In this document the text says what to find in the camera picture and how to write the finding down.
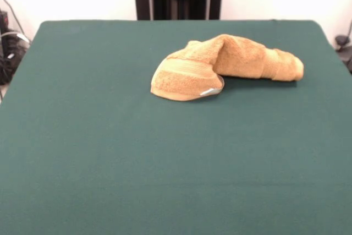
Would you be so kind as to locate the tan terry towel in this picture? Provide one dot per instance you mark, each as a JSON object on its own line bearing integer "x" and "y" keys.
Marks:
{"x": 178, "y": 81}

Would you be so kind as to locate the dark green table cloth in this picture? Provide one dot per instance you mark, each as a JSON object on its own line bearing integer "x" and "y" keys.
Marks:
{"x": 110, "y": 149}

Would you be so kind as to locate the black power adapter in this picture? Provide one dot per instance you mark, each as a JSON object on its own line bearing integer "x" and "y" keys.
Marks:
{"x": 3, "y": 20}

